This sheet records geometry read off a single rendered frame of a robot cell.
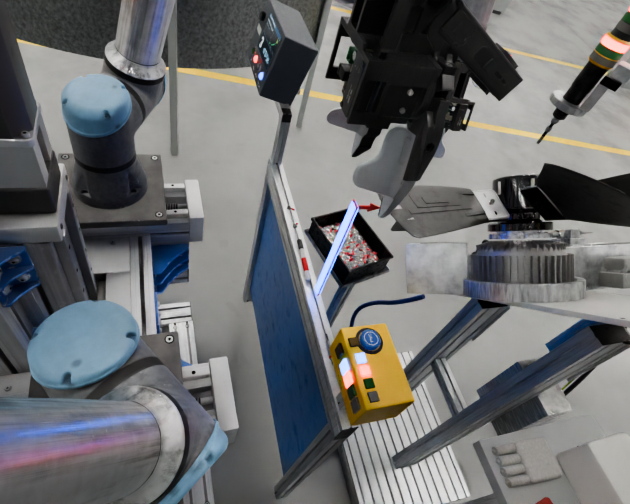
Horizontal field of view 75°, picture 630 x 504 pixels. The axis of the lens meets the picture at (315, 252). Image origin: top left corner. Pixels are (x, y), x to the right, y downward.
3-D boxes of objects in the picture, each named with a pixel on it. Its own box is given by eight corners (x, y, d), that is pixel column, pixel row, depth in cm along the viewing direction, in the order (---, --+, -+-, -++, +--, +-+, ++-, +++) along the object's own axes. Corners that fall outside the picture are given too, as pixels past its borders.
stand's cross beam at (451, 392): (463, 417, 132) (470, 412, 129) (453, 419, 130) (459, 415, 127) (439, 362, 143) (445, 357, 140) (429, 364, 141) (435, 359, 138)
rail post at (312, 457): (286, 497, 153) (348, 436, 95) (275, 499, 152) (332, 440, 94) (284, 485, 156) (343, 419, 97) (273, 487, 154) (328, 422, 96)
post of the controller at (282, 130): (281, 164, 139) (292, 114, 124) (272, 164, 138) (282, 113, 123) (279, 159, 141) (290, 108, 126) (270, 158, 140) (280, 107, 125)
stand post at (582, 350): (407, 468, 170) (633, 340, 85) (388, 473, 167) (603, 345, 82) (403, 457, 173) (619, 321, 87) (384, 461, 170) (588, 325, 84)
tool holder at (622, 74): (597, 115, 78) (640, 66, 70) (589, 127, 73) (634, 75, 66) (555, 91, 80) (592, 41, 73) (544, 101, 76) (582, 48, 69)
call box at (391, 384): (394, 419, 81) (417, 400, 73) (347, 429, 77) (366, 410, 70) (368, 345, 90) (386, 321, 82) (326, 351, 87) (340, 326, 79)
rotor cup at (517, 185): (518, 229, 110) (518, 180, 109) (568, 227, 96) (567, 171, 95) (474, 230, 105) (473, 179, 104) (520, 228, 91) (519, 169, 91)
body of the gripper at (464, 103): (430, 133, 74) (451, 60, 67) (408, 118, 81) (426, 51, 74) (465, 135, 76) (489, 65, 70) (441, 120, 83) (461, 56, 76)
